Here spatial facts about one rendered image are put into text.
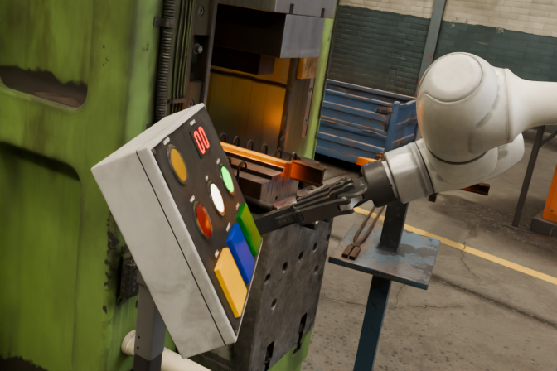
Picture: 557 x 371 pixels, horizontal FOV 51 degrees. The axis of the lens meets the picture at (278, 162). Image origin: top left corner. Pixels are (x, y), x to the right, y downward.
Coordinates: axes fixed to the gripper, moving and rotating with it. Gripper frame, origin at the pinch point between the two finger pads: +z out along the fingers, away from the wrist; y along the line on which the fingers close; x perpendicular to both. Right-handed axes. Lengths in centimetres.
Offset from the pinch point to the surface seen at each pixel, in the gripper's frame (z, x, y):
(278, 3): -11.4, 33.9, 31.4
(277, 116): 4, 6, 74
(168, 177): 5.2, 17.7, -25.0
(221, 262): 4.6, 3.7, -21.7
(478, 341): -33, -139, 157
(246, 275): 4.6, -2.4, -13.6
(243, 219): 4.5, 2.8, -3.0
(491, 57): -217, -124, 777
